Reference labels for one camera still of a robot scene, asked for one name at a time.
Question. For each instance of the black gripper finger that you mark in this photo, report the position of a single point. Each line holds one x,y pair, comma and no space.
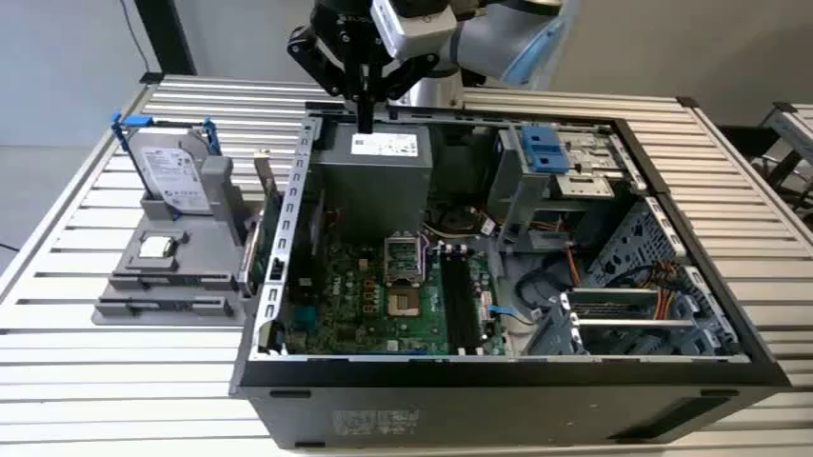
318,57
410,76

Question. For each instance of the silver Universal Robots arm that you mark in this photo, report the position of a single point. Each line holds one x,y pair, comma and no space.
482,43

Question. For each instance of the black RAM slot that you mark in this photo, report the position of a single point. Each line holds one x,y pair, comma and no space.
453,300
469,300

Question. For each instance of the green RAM stick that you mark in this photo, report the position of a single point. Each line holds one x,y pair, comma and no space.
185,278

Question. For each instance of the grey power supply unit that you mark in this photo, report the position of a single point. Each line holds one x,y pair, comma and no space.
374,190

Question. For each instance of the blue drive latch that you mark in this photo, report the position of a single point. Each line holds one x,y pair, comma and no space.
542,150

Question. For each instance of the black table corner cap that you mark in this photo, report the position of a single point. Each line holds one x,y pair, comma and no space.
153,78
687,101

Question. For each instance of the round dark fan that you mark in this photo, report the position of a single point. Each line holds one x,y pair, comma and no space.
458,220

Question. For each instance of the hard disk in blue carrier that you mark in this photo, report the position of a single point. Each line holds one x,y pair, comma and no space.
171,166

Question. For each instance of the green graphics card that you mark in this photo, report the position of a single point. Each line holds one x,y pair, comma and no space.
270,214

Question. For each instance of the black case fan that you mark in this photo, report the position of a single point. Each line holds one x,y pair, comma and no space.
315,228

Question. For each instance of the grey parts rack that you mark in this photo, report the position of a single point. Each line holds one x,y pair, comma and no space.
203,247

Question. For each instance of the silver CPU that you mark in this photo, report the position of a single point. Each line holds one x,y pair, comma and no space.
157,246

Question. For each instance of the CPU socket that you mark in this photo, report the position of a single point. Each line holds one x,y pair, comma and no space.
405,304

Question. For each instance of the green motherboard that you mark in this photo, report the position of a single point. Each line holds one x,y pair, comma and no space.
355,309

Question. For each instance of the grey disk bay cage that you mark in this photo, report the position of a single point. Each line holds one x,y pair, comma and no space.
553,333

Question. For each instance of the metal side table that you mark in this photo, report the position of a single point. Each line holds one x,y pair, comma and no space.
791,119

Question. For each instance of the black open PC case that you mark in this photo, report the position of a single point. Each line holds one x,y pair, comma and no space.
508,409

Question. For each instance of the black upright post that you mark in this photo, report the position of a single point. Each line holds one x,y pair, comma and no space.
169,38

